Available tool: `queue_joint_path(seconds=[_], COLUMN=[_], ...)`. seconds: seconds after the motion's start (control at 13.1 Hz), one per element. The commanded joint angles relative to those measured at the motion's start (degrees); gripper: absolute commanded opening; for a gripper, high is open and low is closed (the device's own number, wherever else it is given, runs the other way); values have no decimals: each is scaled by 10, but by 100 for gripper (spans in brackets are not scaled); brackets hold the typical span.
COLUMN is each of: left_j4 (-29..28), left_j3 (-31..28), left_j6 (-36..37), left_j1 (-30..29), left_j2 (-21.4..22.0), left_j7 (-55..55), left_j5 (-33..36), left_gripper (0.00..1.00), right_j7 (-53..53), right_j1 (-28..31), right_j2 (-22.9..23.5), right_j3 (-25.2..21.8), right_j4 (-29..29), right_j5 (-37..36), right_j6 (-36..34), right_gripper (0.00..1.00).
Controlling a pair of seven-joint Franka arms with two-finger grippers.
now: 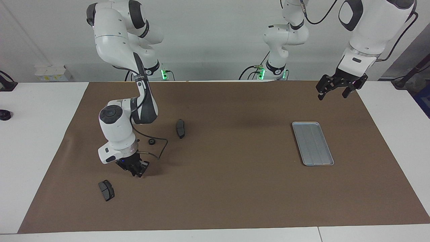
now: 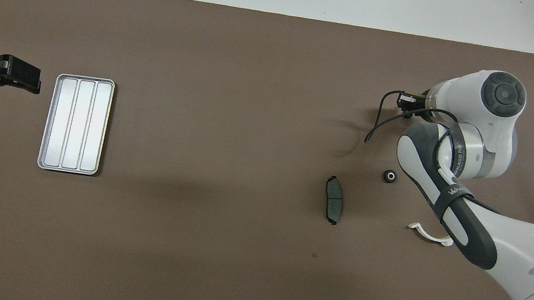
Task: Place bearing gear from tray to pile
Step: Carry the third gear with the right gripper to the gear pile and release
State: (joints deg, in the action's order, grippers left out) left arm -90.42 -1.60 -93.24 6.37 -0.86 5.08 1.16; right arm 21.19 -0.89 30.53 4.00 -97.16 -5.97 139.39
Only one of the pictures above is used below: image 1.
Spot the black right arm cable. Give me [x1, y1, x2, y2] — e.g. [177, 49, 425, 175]
[129, 123, 169, 160]

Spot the brown paper table mat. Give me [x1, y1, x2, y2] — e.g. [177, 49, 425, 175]
[17, 80, 430, 234]

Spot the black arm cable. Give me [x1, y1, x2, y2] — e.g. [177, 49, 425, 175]
[300, 0, 419, 63]
[129, 123, 169, 160]

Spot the stacked dark brake pad pair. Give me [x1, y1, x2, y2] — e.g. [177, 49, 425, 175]
[98, 180, 115, 202]

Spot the white wall socket box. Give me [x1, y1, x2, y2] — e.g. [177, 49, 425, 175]
[35, 65, 73, 82]

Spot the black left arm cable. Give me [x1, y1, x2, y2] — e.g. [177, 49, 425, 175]
[300, 0, 419, 63]

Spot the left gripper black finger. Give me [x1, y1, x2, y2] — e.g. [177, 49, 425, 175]
[315, 75, 335, 101]
[342, 80, 361, 99]

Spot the blue crate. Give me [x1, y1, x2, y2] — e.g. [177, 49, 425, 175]
[413, 84, 430, 119]

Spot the black stand pole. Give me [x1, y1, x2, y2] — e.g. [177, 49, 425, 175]
[391, 54, 430, 90]

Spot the silver metal tray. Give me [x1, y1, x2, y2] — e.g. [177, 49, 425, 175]
[292, 121, 335, 166]

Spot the black clamp mount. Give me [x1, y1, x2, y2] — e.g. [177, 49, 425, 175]
[0, 70, 18, 92]

